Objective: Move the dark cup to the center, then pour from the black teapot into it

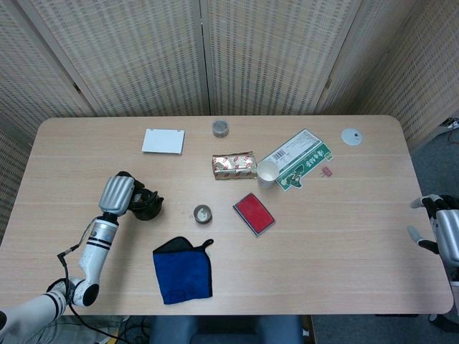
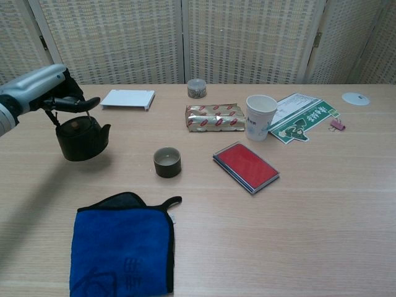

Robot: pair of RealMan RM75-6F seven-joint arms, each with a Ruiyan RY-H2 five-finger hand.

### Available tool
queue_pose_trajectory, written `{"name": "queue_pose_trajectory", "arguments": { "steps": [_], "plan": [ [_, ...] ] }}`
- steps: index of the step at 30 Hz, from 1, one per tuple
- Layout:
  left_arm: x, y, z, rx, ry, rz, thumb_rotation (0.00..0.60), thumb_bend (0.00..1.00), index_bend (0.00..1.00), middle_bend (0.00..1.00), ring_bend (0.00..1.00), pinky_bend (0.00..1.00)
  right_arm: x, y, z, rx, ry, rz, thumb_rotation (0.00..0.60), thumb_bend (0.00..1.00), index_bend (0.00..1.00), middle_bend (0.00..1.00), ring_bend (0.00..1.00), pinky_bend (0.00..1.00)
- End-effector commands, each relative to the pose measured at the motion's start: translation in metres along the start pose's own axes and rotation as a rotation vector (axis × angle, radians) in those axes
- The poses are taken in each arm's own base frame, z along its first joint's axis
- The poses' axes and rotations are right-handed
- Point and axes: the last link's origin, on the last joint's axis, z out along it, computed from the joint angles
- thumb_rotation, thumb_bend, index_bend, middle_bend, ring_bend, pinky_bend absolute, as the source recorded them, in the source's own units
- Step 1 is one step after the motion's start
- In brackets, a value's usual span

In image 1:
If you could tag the white paper cup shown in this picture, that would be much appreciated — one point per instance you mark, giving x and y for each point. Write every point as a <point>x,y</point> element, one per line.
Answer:
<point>267,172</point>

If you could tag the blue microfiber towel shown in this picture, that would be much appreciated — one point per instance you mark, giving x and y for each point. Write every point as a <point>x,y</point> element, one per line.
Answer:
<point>183,272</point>

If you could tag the small dark ceramic teacup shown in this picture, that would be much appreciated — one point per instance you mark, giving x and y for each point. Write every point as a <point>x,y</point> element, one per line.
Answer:
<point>208,219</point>

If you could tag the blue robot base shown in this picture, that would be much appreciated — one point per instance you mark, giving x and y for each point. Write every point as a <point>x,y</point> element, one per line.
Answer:
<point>172,329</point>

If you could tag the pink binder clip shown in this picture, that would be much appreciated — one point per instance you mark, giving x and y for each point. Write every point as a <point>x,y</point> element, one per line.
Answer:
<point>327,172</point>

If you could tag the gold foil tea package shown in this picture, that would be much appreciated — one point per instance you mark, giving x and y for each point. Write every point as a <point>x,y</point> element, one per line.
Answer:
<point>233,166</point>

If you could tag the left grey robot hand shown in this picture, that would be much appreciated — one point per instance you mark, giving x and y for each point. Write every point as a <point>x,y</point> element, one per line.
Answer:
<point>114,195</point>

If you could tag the white round grommet cover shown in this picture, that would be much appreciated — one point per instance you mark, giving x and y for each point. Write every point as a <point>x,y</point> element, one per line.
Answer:
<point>349,138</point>

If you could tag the white plastic tray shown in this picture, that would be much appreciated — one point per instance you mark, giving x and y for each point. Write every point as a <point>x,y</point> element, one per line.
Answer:
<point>163,141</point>

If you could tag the red ink pad case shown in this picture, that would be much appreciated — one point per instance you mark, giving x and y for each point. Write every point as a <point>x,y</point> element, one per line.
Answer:
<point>254,213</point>

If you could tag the small round patterned tin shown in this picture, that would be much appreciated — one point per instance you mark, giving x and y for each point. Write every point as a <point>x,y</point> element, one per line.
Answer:
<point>220,129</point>

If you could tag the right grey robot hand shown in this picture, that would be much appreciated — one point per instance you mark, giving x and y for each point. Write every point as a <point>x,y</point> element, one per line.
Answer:
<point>448,229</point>

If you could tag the green white flattened carton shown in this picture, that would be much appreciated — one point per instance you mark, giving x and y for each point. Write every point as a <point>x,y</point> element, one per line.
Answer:
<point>301,157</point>

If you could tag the woven folding screen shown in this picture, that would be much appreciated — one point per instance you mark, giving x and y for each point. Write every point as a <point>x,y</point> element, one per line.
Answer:
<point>143,53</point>

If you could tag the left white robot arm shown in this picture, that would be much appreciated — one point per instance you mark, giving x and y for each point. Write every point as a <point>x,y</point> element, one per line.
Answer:
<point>95,251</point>

